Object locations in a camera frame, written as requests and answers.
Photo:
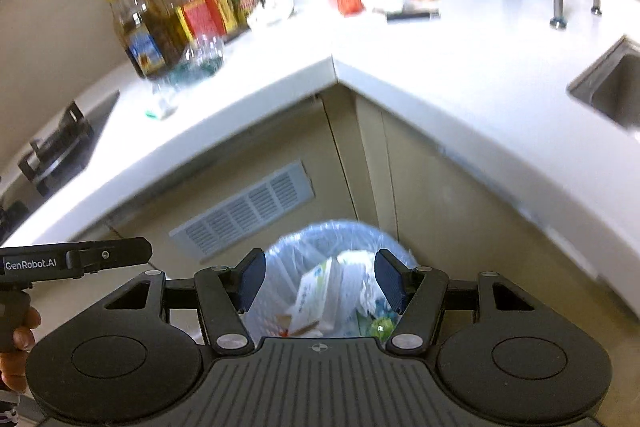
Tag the yellow oil bottle behind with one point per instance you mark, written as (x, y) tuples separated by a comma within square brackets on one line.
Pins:
[(165, 22)]

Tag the glass jar dark lid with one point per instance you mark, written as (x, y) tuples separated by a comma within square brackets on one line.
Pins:
[(242, 4)]

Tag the clear bin liner bag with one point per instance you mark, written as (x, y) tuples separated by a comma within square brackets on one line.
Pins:
[(280, 267)]

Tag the silver cabinet vent grille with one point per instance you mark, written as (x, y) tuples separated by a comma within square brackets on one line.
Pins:
[(245, 212)]

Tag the blue mesh trash bin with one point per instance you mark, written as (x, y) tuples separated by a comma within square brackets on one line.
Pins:
[(402, 252)]

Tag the black glass gas stove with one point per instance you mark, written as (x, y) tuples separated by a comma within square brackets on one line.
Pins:
[(100, 117)]

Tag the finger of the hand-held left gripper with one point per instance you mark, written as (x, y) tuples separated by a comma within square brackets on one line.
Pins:
[(120, 253)]

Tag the white cardboard medicine box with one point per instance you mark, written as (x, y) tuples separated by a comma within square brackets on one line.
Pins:
[(317, 292)]

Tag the beige kitchen cabinet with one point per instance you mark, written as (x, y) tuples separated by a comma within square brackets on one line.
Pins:
[(450, 227)]

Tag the black burner grate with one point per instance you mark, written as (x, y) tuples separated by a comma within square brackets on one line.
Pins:
[(55, 152)]

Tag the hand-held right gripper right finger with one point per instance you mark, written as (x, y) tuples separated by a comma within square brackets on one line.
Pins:
[(390, 281)]

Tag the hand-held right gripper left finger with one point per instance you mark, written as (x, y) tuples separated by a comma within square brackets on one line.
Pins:
[(252, 279)]

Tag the blue label oil bottle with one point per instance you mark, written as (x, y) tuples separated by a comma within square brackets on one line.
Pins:
[(145, 52)]

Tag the orange foam fruit net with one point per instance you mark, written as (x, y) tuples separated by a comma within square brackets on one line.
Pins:
[(349, 1)]

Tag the stainless steel sink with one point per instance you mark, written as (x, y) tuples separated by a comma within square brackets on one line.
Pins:
[(615, 92)]

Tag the person's left hand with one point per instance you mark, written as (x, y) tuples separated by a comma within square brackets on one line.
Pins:
[(12, 372)]

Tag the black flat stick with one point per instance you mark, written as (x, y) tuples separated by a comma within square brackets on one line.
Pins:
[(412, 16)]

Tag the crushed clear plastic bottle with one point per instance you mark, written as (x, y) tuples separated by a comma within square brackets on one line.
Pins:
[(200, 57)]

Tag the crumpled white tissue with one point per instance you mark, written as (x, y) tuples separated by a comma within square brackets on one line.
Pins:
[(272, 12)]

